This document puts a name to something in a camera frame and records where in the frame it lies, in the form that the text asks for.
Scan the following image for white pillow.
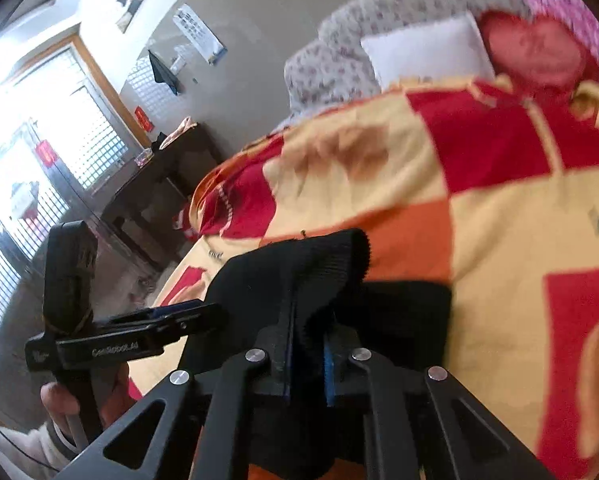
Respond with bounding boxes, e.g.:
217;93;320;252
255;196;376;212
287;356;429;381
360;12;496;88

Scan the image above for red and cream printed blanket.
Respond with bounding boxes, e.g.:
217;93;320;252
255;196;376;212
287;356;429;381
130;75;599;480

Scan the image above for dark wooden table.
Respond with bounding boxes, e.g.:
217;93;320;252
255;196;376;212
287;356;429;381
100;122;225;271

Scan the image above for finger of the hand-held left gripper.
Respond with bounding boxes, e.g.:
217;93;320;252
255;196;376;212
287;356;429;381
152;304;226;348
96;300;205;328

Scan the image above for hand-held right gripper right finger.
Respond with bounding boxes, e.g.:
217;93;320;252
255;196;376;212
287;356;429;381
322;326;555;480

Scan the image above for person's left forearm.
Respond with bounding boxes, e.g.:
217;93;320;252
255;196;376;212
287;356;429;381
0;412;83;480

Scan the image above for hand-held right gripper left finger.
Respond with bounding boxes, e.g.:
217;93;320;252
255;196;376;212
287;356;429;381
62;304;300;480

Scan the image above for black hanging cloth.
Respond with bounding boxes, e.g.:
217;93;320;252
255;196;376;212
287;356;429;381
148;50;183;96

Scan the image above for latticed window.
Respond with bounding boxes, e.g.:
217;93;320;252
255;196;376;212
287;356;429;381
0;35;153;391

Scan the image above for black pants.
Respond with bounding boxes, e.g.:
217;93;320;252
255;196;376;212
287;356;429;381
202;228;453;478

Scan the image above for person's left hand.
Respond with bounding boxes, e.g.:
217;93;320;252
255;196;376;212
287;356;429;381
40;364;133;448

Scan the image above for grey floral quilt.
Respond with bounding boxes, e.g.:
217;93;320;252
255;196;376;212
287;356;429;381
284;0;535;126

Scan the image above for red heart cushion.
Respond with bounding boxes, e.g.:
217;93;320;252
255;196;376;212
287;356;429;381
479;10;587;96

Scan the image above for wall calendar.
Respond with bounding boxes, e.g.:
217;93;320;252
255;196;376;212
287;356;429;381
172;4;228;65

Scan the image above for pink printed cloth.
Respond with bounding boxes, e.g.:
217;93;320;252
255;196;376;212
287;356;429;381
484;0;599;86

